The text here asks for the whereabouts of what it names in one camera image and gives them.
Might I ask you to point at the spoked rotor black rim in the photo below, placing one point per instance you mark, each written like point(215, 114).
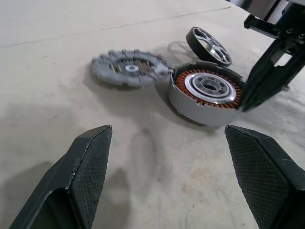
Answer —
point(212, 47)

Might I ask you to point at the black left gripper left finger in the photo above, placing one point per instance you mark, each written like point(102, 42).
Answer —
point(71, 190)

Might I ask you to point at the grey metal motor lid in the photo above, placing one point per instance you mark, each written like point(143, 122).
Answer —
point(107, 69)

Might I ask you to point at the grey motor housing copper windings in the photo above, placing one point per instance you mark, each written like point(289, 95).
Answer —
point(186, 105)

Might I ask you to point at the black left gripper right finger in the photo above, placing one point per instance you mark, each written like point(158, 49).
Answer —
point(267, 186)

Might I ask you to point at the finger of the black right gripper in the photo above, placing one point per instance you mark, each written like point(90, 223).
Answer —
point(281, 78)
point(259, 78)

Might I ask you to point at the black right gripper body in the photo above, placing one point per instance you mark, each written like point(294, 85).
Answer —
point(262, 26)

